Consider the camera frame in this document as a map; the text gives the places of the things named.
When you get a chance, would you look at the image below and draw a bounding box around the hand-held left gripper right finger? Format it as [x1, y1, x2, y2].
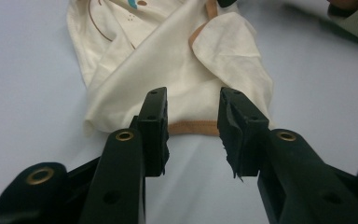
[216, 86, 358, 224]

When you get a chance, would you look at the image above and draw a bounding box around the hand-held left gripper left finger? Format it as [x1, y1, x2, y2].
[77, 86, 171, 224]

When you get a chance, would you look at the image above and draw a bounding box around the cream baby garment tan trim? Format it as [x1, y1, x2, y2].
[66, 0, 275, 137]

